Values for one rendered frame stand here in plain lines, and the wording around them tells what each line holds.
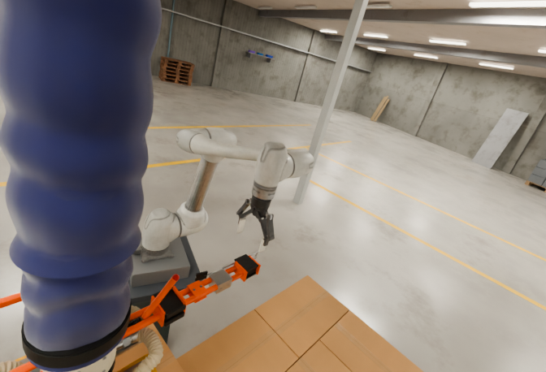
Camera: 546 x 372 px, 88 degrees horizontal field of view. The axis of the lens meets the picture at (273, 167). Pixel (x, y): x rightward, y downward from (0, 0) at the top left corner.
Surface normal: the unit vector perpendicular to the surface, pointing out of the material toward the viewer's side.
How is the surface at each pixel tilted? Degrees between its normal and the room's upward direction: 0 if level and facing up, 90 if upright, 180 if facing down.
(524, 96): 90
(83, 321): 82
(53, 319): 76
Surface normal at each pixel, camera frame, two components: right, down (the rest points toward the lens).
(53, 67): 0.35, 0.27
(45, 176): -0.09, 0.64
